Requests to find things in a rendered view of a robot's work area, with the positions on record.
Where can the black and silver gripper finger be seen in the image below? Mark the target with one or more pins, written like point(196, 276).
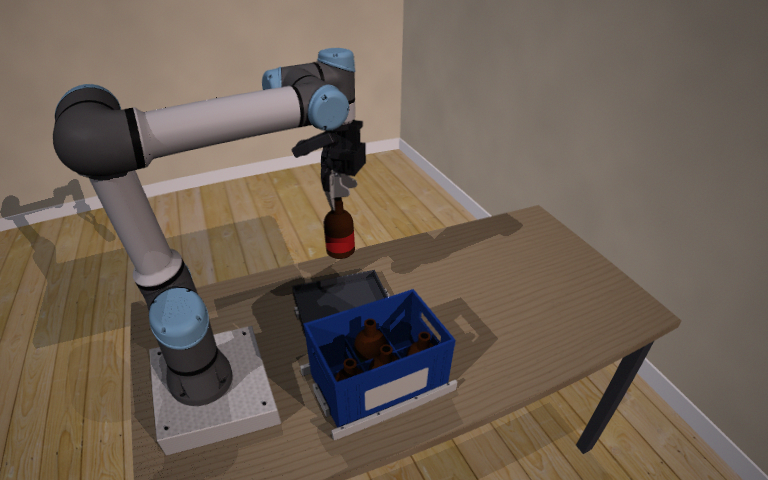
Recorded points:
point(348, 181)
point(332, 185)

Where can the blue plastic crate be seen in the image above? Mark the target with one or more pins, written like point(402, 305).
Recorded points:
point(398, 317)

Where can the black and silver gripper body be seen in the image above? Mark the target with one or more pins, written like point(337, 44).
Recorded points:
point(346, 147)

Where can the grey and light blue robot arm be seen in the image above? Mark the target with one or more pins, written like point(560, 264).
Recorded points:
point(91, 139)

